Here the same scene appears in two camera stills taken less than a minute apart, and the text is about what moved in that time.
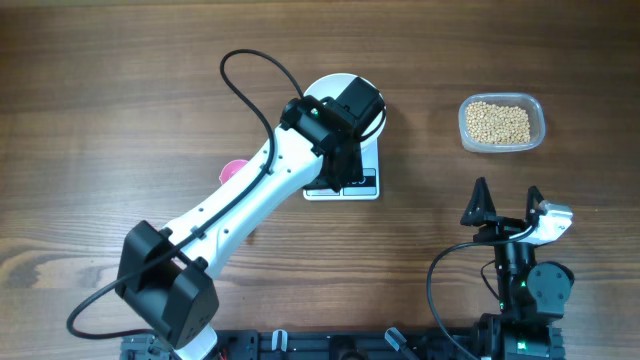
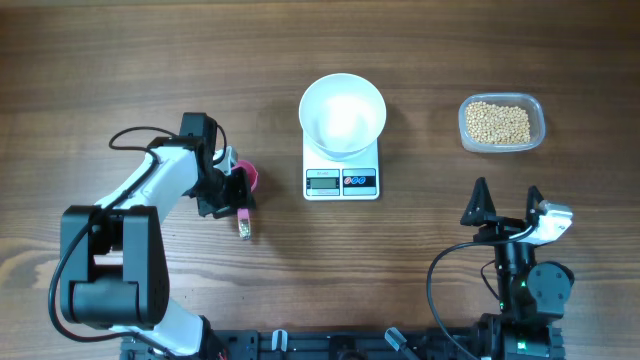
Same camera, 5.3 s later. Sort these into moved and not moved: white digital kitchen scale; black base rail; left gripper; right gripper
Moved: left gripper
Not moved: right gripper; black base rail; white digital kitchen scale
